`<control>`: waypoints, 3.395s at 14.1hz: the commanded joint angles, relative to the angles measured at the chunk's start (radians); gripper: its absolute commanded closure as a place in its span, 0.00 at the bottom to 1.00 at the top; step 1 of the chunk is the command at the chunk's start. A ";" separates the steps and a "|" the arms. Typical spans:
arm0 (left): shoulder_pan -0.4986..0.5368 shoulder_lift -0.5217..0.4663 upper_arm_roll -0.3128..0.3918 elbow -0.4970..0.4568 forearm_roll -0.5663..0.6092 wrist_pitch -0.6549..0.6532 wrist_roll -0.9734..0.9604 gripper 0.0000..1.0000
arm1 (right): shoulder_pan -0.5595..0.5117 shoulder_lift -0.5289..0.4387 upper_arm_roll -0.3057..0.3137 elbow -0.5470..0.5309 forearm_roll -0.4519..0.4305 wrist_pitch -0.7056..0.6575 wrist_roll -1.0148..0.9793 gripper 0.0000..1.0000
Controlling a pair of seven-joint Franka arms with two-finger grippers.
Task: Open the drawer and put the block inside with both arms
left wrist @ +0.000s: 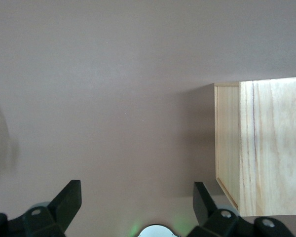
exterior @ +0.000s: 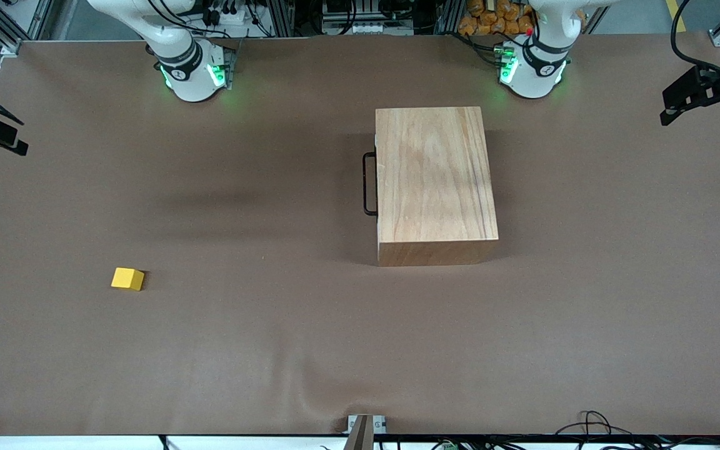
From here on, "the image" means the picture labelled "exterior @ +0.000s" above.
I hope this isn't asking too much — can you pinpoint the yellow block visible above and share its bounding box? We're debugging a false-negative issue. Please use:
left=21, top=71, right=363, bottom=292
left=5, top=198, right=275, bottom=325
left=111, top=267, right=146, bottom=292

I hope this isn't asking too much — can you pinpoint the wooden drawer with black handle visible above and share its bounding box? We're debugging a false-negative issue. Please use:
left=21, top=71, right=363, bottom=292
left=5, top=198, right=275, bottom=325
left=363, top=152, right=381, bottom=251

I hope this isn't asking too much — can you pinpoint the wooden drawer cabinet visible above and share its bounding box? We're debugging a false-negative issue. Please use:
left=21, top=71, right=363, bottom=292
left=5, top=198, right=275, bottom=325
left=375, top=106, right=499, bottom=268

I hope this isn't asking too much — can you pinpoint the pile of orange objects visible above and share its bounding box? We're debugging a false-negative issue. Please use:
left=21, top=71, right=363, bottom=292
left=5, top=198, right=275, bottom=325
left=458, top=0, right=537, bottom=36

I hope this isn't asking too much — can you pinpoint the white power strip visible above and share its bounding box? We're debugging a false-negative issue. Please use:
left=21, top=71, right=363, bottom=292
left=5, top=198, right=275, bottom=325
left=201, top=3, right=249, bottom=27

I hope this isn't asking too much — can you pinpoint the brown table cloth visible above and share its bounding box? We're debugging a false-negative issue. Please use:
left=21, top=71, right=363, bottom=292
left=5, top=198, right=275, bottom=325
left=0, top=32, right=720, bottom=437

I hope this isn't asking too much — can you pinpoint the grey equipment rack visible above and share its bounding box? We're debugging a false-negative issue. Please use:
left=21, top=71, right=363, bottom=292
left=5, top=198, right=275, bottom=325
left=321, top=0, right=393, bottom=36

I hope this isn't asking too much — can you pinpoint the black cable tangle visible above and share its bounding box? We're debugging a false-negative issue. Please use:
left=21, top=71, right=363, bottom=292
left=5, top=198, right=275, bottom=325
left=554, top=409, right=720, bottom=450

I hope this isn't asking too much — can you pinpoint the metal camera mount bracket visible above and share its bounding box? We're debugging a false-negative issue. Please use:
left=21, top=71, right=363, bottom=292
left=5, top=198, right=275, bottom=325
left=346, top=414, right=388, bottom=450

